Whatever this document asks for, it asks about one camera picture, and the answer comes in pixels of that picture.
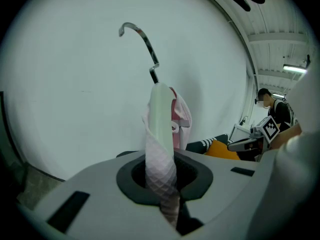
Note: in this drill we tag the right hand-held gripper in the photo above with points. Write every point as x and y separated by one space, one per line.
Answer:
270 130

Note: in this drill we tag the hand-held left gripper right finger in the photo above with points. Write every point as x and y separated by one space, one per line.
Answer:
225 184

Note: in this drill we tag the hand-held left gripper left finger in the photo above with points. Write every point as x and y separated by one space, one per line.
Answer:
100 196

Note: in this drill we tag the pink cloth garment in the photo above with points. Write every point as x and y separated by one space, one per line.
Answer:
160 164

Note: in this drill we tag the white clothes hanger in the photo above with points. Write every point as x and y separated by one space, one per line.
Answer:
161 114

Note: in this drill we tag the person's right forearm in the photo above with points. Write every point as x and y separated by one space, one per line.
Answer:
287 136

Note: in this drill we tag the white cabinet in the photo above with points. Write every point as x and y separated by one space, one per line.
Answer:
240 131

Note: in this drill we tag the orange cushion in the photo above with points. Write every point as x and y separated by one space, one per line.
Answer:
220 151

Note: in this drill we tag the ceiling tube light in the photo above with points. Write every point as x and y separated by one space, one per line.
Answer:
295 68
280 94

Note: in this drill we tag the person's white t-shirt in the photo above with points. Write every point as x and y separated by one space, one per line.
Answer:
300 184

